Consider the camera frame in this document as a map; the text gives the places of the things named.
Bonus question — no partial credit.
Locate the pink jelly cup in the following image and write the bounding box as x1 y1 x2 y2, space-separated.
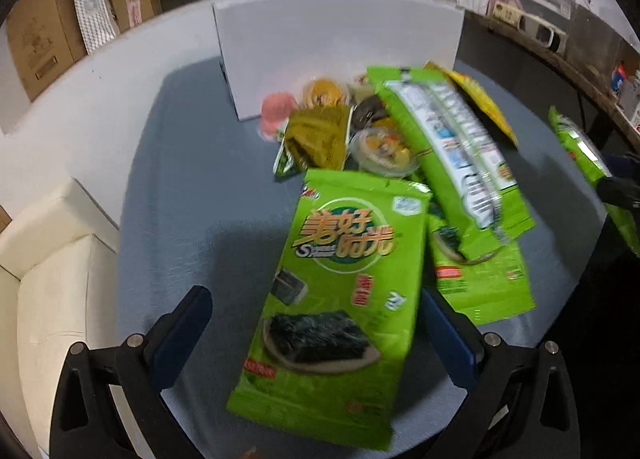
259 92 298 140

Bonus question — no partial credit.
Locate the cartoon lid jelly cup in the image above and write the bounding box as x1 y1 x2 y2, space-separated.
349 127 418 178

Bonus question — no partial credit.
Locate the dark braised meat packet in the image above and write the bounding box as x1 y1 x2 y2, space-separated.
350 95 388 132

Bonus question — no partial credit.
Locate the white cardboard box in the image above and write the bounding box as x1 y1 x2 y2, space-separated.
213 0 464 120

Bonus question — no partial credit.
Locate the large brown cardboard box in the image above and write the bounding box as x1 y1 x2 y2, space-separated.
6 0 87 100

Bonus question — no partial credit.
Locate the yellow green snack pouch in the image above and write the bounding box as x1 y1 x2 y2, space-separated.
272 104 352 179

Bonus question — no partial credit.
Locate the green seaweed multipack sleeve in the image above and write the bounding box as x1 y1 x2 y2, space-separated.
367 66 535 261

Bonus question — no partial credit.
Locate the green seaweed pack underneath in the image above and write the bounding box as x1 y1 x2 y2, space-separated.
426 213 535 326

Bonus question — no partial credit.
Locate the cream leather sofa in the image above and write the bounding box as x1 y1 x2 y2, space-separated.
1 178 119 457

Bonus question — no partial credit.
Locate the green seaweed snack pack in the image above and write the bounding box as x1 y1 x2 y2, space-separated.
227 170 431 450

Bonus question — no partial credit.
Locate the wooden side shelf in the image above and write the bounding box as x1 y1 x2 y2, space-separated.
465 10 639 151

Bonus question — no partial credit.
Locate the yellow jelly cup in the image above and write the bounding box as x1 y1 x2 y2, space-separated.
303 78 348 108

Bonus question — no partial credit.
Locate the yellow snack packet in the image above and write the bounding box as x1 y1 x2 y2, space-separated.
423 61 520 149

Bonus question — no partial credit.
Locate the white small device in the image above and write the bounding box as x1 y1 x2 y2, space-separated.
518 15 567 55

